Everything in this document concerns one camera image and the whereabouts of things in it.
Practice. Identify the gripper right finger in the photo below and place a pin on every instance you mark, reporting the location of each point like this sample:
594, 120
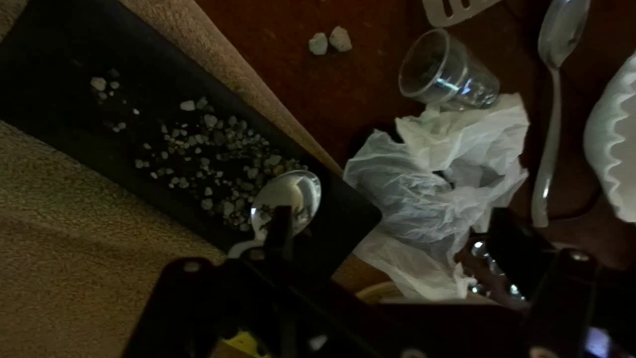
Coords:
561, 308

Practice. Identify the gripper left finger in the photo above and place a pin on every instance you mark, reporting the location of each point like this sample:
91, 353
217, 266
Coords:
198, 308

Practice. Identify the small silver spoon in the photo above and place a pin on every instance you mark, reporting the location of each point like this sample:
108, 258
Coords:
293, 194

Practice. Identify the large silver spoon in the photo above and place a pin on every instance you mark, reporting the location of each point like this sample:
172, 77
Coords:
556, 40

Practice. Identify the black tray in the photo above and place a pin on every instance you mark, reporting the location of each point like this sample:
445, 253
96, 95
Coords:
64, 59

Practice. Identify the beige cloth mat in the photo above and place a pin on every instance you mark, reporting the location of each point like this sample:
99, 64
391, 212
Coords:
64, 258

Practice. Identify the heap of white pebbles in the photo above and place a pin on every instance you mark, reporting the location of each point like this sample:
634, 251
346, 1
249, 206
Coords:
218, 149

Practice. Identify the white ruffled paper plate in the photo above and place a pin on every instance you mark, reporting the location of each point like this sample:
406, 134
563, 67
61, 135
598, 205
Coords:
613, 139

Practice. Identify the white plastic bag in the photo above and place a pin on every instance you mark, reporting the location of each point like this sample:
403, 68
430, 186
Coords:
422, 164

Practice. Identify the clear drinking glass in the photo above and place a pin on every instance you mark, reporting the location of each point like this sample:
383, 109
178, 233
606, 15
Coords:
447, 74

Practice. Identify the white stone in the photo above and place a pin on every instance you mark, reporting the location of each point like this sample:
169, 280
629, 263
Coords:
340, 39
318, 44

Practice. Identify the white slotted spatula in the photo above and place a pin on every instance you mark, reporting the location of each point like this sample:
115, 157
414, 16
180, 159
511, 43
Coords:
447, 12

